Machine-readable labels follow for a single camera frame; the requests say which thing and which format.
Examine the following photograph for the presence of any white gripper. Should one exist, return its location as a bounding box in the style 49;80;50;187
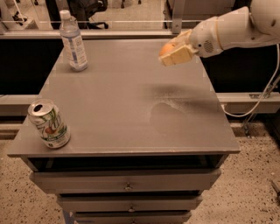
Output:
158;17;222;66

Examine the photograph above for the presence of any orange fruit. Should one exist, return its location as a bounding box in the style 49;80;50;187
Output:
159;44;175;56

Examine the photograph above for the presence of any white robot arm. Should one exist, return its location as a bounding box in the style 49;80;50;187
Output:
158;0;280;66

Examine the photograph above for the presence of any clear plastic water bottle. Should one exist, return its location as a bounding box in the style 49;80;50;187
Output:
59;10;88;72

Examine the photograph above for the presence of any grey drawer cabinet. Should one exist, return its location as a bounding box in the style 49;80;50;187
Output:
7;38;241;224

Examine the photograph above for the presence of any black office chair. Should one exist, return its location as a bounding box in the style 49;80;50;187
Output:
67;0;109;29

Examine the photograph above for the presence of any open green white soda can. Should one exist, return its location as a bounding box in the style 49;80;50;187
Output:
28;99;70;149

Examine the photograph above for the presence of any top grey drawer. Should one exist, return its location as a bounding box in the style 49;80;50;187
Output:
30;169;221;194

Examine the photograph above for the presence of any grey drawer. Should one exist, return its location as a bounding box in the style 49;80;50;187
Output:
58;195;202;213
73;211;192;224
30;169;221;194

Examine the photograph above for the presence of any middle grey drawer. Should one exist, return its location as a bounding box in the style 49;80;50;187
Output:
58;195;202;213

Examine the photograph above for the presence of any bottom grey drawer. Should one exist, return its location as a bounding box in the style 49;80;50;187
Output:
73;211;192;224

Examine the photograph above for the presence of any metal railing post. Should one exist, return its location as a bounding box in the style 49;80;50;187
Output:
171;0;185;34

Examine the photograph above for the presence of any white cable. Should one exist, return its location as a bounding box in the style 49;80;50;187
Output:
221;43;280;118

